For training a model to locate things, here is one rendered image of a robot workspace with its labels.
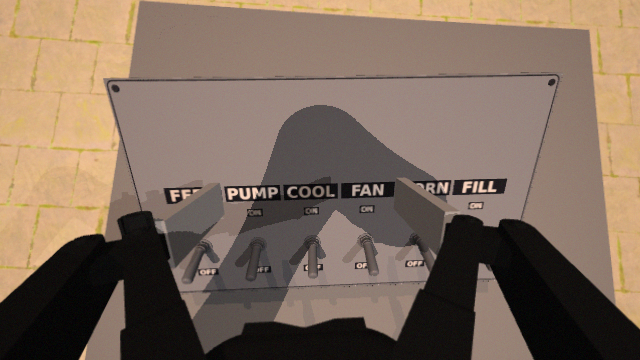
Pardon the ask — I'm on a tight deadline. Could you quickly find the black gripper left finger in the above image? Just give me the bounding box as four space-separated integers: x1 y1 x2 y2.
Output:
0 183 224 360

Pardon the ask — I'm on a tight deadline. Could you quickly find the grey switch panel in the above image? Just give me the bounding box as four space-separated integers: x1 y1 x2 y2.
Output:
103 72 563 294

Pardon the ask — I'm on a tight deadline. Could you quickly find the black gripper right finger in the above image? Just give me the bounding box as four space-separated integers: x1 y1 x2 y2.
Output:
389 178 640 360

